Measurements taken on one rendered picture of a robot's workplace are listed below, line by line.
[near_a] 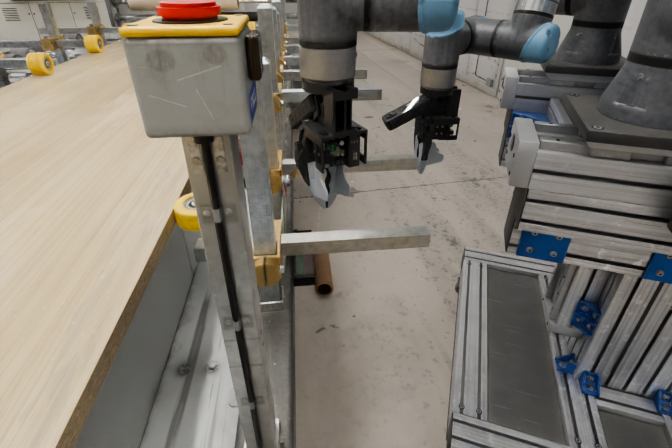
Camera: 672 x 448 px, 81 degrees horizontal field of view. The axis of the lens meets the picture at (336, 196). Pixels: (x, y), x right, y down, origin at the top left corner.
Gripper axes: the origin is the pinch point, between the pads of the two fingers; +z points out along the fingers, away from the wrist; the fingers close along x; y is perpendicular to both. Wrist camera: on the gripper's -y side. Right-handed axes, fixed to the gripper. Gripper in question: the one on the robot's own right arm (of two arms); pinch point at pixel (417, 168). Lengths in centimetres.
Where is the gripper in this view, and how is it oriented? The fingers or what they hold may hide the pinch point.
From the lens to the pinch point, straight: 98.5
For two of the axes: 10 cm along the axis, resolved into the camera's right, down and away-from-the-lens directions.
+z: 0.0, 8.7, 5.0
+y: 10.0, -0.5, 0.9
